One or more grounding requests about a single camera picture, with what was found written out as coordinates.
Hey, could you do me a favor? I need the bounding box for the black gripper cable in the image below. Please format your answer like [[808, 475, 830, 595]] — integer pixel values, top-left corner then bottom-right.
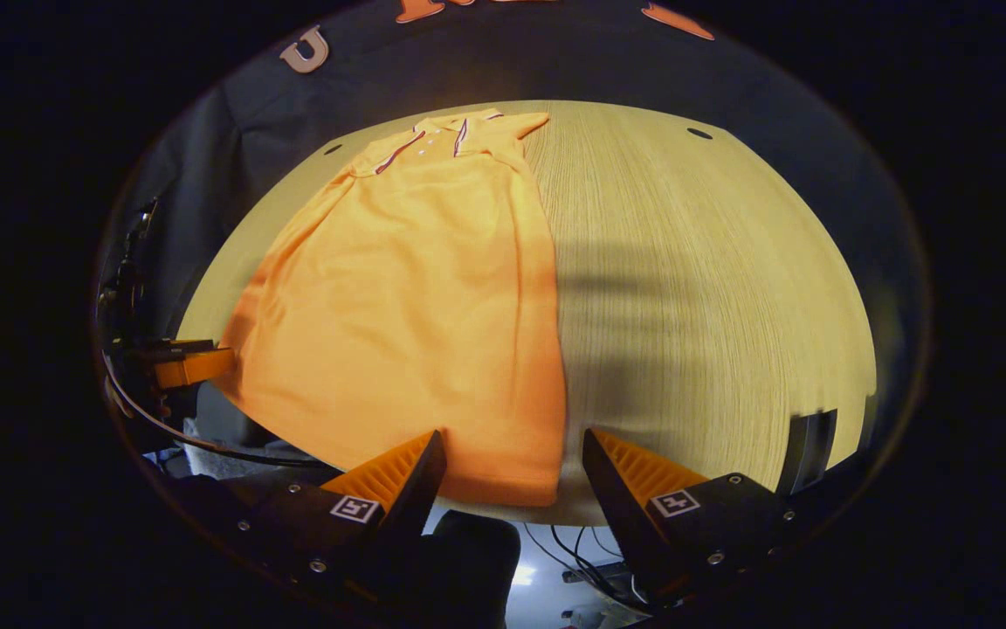
[[104, 354, 334, 469]]

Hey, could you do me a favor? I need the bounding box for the black floor cable bundle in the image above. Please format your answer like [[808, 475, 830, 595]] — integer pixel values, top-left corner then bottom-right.
[[524, 524, 648, 612]]

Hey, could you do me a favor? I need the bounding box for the dark rounded object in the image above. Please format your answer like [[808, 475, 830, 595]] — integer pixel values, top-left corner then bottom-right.
[[363, 510, 522, 629]]

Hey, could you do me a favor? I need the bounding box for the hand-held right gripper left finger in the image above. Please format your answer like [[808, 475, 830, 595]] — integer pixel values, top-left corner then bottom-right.
[[237, 430, 447, 604]]

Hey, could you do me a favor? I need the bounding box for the orange T-shirt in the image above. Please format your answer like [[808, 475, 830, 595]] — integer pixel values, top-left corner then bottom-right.
[[219, 109, 568, 508]]

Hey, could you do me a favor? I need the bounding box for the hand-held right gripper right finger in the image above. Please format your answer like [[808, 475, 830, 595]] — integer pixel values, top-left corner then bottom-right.
[[582, 428, 805, 608]]

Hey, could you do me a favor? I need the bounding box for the black upright block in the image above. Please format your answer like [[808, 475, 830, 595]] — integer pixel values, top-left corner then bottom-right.
[[776, 408, 839, 497]]

